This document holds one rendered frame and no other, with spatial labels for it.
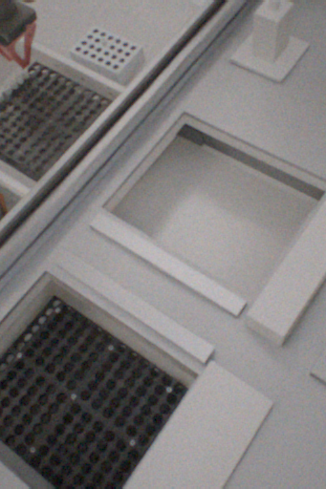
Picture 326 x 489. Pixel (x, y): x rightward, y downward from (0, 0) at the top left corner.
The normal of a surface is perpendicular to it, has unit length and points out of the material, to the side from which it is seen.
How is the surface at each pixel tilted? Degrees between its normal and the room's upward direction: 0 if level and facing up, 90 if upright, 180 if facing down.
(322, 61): 0
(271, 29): 90
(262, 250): 0
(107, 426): 0
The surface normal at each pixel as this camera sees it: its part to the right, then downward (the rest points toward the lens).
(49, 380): -0.10, -0.47
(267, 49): -0.59, 0.74
